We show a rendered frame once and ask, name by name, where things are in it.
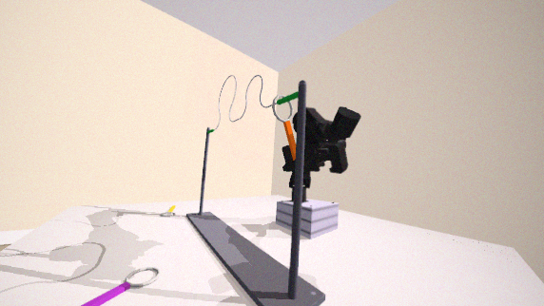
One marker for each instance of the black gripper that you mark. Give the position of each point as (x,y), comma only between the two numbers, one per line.
(315,157)

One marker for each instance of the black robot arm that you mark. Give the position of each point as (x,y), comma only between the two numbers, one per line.
(317,129)

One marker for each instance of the grey loop with yellow handle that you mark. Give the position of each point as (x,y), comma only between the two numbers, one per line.
(169,212)

